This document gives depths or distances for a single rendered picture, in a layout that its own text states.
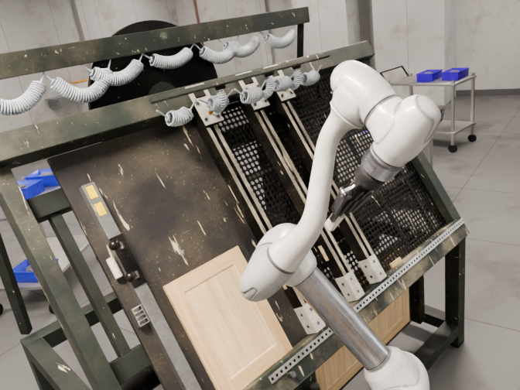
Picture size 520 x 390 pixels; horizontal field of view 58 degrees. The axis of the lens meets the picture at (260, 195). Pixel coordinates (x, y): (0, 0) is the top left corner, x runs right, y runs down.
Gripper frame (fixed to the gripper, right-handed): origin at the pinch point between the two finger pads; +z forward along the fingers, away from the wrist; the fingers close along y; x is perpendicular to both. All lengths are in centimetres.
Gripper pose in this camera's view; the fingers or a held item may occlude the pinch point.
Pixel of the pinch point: (334, 220)
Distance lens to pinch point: 130.6
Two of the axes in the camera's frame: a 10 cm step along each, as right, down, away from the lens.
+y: -8.1, 1.0, -5.7
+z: -3.9, 6.4, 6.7
